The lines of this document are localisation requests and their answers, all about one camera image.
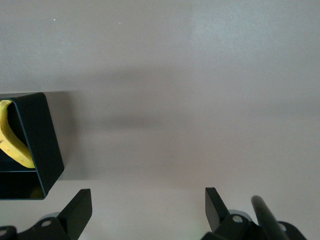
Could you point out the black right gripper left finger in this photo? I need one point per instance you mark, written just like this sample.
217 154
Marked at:
75 215

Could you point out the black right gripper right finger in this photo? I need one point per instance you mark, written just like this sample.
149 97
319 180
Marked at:
217 215

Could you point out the black plastic box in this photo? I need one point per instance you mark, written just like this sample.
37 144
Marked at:
42 140

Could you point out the yellow banana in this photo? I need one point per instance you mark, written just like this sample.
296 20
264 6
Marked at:
10 147

